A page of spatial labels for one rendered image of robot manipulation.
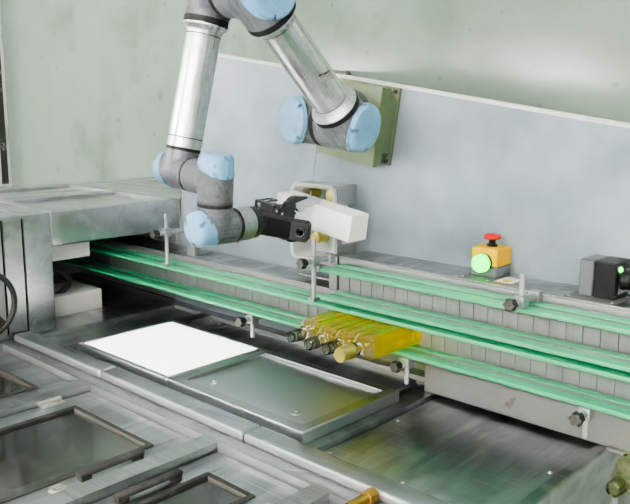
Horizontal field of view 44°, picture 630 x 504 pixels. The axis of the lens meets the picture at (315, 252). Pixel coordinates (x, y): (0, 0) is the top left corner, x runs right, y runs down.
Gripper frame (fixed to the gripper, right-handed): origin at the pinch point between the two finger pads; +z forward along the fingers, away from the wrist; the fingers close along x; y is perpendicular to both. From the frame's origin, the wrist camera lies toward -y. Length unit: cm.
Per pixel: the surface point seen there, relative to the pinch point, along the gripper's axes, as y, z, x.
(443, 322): -30.2, 14.0, 19.5
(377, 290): -5.1, 21.0, 21.0
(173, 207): 95, 32, 24
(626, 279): -64, 28, 1
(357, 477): -43, -29, 37
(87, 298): 103, 3, 55
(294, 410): -12.7, -14.5, 41.1
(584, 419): -68, 9, 26
